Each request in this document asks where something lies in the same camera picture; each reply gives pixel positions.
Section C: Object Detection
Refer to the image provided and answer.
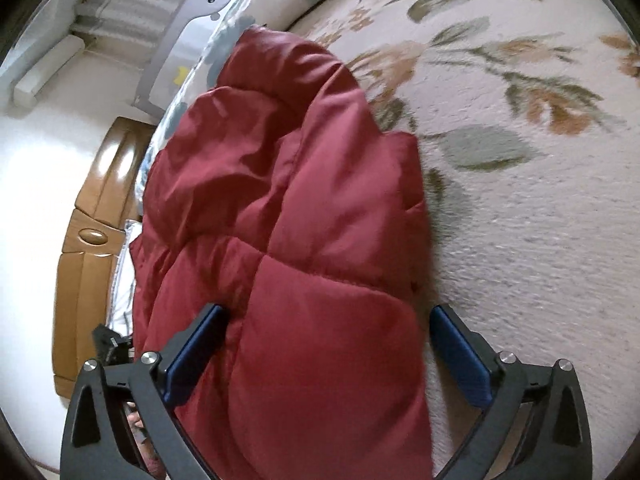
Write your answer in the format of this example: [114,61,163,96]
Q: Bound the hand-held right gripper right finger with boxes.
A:
[430,304,593,480]

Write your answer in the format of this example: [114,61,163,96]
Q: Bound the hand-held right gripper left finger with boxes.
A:
[60,302,230,480]

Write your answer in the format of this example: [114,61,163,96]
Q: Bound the red quilted puffer jacket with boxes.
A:
[129,24,436,480]

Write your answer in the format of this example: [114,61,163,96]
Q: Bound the person's left hand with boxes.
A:
[125,399,166,478]

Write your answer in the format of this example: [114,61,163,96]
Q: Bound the striped pillow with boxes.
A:
[107,217,146,341]

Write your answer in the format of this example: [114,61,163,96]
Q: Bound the wooden bed headboard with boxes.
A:
[52,116,158,398]

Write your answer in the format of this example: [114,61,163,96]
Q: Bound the floral bed sheet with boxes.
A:
[280,0,640,480]

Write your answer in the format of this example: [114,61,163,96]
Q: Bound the white air conditioner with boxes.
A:
[12,35,87,107]

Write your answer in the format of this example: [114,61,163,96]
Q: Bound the striped curtain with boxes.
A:
[70,0,211,46]

